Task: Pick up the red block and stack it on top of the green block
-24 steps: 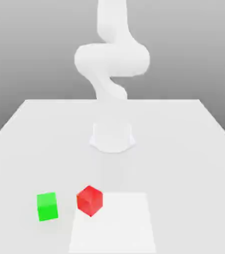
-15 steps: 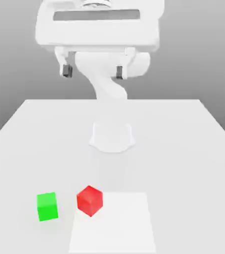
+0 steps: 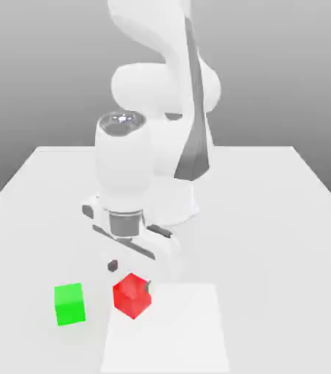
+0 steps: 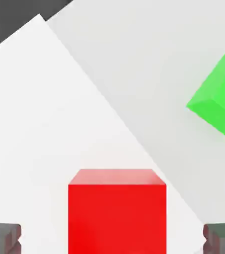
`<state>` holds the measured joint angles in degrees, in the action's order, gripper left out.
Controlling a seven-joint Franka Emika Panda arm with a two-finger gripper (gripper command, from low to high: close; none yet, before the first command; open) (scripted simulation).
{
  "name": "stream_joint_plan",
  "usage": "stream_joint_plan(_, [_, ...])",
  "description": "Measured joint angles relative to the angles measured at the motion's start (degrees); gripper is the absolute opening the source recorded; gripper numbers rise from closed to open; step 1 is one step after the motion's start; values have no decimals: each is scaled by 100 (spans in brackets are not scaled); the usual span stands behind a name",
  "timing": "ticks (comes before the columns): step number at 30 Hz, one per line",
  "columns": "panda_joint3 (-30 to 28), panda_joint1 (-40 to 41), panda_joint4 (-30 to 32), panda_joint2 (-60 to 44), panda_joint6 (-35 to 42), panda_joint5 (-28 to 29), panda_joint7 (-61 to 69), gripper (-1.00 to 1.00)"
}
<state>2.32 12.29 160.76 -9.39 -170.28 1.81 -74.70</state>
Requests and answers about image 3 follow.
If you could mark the small green cube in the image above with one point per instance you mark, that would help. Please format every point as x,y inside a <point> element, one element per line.
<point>70,305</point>

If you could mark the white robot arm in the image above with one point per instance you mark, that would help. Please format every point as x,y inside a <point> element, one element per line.
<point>124,163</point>

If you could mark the small red cube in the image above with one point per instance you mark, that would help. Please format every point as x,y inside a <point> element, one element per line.
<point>130,304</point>

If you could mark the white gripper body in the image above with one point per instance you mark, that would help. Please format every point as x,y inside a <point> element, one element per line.
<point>130,257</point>

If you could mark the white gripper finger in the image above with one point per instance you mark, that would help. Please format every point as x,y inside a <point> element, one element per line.
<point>112,265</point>
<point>148,286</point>

